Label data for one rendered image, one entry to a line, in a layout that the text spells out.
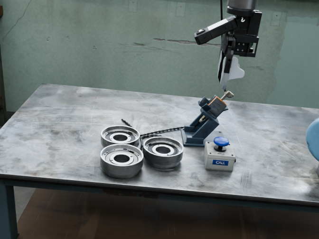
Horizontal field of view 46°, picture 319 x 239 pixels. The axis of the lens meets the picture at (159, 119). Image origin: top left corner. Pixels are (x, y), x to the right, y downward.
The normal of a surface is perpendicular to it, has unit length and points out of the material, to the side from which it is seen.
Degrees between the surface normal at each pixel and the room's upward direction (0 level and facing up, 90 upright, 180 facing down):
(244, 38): 91
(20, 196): 0
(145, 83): 90
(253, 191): 0
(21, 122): 0
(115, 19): 90
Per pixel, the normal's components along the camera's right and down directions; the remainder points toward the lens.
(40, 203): 0.09, -0.90
